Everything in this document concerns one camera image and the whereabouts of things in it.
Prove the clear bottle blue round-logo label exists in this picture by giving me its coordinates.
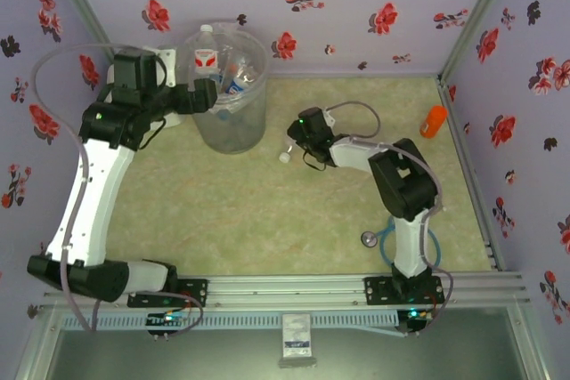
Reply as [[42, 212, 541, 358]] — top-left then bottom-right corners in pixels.
[[222, 71, 250, 96]]

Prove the clear bottle red white label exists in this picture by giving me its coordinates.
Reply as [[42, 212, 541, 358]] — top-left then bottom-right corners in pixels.
[[193, 23, 219, 75], [278, 138, 297, 164]]

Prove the clear bin with plastic liner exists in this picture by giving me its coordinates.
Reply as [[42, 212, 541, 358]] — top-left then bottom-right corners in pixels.
[[175, 19, 269, 156]]

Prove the blue stethoscope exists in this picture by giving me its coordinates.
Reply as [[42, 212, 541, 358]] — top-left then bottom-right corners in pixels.
[[360, 214, 442, 269]]

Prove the orange bottle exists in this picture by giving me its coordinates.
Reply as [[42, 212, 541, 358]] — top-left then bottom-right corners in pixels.
[[419, 105, 449, 139]]

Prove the white label tag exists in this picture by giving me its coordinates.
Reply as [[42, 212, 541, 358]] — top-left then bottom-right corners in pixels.
[[278, 312, 317, 370]]

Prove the small controller board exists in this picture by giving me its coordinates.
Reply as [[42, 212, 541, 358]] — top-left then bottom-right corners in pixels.
[[145, 310, 193, 341], [397, 306, 436, 337]]

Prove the grey right arm cable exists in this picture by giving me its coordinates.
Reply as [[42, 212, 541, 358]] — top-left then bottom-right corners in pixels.
[[327, 101, 455, 337]]

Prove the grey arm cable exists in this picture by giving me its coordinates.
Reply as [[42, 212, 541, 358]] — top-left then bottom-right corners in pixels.
[[327, 101, 455, 337], [32, 41, 204, 342]]

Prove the grey left arm cable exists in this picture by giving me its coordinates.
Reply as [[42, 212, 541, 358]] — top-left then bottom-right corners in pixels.
[[32, 41, 204, 342]]

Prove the aluminium side rail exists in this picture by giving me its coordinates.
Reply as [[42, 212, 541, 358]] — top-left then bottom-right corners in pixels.
[[436, 77, 507, 272]]

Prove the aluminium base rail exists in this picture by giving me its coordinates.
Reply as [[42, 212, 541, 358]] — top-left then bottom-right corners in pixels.
[[42, 271, 529, 310]]

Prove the white slotted cable duct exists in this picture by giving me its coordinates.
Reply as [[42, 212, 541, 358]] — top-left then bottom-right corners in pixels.
[[60, 311, 398, 331]]

